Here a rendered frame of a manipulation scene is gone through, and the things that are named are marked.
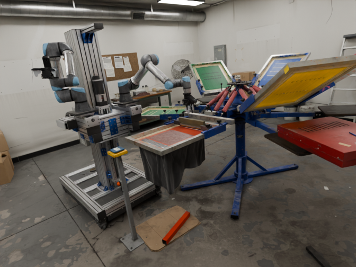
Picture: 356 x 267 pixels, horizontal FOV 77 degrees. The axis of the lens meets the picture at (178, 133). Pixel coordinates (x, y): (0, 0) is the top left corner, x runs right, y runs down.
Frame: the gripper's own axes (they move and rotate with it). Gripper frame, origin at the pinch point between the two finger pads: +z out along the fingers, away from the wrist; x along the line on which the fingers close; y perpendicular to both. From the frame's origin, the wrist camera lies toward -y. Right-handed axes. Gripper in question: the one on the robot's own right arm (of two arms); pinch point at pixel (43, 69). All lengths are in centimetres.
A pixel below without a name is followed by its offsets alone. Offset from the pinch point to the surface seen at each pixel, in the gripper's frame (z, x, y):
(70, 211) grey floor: -85, 9, 171
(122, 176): -3, -51, 90
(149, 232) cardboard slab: -6, -75, 157
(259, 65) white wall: -336, -431, -18
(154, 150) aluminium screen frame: 19, -75, 60
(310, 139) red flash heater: 85, -158, 36
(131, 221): -3, -57, 138
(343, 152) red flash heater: 108, -155, 36
